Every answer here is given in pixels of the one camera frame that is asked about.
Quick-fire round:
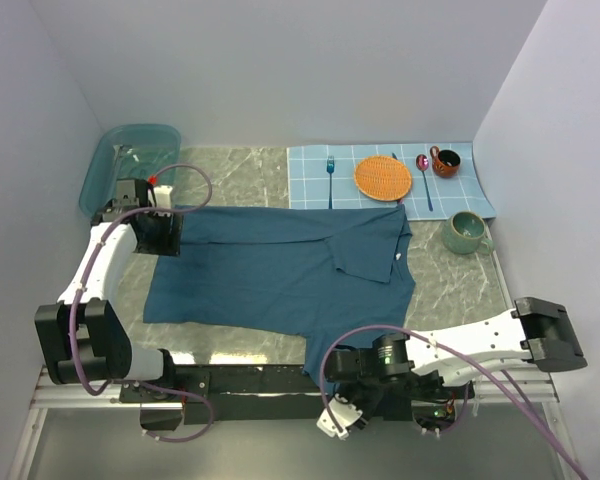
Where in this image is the blue fork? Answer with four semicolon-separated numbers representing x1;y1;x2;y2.
326;155;335;209

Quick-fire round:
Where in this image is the orange woven round trivet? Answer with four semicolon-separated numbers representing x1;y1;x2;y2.
353;155;413;202

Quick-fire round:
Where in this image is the purple cable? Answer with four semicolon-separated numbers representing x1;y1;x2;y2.
67;163;216;444
318;324;591;480

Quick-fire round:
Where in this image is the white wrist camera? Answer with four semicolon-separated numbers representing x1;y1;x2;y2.
148;175;173;209
316;394;363;440

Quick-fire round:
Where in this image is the blue t shirt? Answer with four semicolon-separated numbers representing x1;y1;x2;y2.
143;206;415;380

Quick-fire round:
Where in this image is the iridescent spoon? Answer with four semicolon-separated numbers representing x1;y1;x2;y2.
415;154;434;212

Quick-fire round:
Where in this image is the blue checked placemat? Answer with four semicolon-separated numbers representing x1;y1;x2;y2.
287;142;496;221

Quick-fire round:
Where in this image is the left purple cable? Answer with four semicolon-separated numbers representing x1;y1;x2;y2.
67;163;216;444

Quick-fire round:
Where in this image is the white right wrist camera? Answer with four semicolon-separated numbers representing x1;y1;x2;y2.
316;394;363;440

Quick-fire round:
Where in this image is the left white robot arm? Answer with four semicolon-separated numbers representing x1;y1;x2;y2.
34;179;183;402

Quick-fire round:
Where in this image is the teal plastic bin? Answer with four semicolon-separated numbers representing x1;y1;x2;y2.
79;124;181;218

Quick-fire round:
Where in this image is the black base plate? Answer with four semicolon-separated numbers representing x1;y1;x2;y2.
119;365;475;430

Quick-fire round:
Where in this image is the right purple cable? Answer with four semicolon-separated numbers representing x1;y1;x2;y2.
318;324;591;480

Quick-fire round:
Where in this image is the green ceramic mug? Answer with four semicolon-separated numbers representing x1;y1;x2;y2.
441;211;494;255

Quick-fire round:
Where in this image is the orange black mug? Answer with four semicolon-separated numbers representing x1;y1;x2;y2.
429;145;461;178

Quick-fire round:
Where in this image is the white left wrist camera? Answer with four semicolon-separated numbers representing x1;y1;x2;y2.
148;175;173;209

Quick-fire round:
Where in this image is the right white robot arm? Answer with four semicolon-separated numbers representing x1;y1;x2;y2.
324;297;587;415

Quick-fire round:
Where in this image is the aluminium rail frame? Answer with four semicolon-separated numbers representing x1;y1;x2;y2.
7;249;581;480

